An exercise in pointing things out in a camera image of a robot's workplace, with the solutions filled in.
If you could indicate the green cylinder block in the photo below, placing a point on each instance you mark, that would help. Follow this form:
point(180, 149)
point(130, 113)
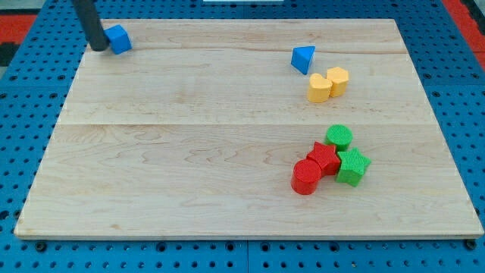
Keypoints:
point(340, 136)

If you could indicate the red cylinder block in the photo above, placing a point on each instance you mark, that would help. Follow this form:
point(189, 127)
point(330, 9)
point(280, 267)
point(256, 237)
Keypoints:
point(306, 176)

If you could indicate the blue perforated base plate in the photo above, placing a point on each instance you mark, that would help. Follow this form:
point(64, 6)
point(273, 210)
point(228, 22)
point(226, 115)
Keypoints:
point(35, 84)

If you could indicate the green star block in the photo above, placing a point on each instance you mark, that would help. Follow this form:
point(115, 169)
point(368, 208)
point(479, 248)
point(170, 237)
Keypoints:
point(352, 168)

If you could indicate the yellow heart block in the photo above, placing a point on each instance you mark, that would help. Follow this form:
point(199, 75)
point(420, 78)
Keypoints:
point(319, 88)

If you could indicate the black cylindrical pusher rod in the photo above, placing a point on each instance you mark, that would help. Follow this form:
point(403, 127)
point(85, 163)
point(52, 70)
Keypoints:
point(91, 24)

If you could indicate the yellow hexagon block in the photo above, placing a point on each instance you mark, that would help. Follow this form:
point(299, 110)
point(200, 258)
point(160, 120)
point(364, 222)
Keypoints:
point(339, 78)

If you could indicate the light wooden board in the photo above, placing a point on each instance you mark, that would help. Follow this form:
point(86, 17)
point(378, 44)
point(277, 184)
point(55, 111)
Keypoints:
point(193, 134)

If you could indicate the blue cube block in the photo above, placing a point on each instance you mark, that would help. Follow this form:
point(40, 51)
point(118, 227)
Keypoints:
point(119, 39)

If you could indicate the blue triangle block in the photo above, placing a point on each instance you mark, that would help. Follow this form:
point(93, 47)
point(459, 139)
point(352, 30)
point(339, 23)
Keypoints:
point(302, 57)

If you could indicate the red star block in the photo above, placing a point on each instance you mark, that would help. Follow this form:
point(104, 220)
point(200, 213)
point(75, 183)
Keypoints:
point(326, 158)

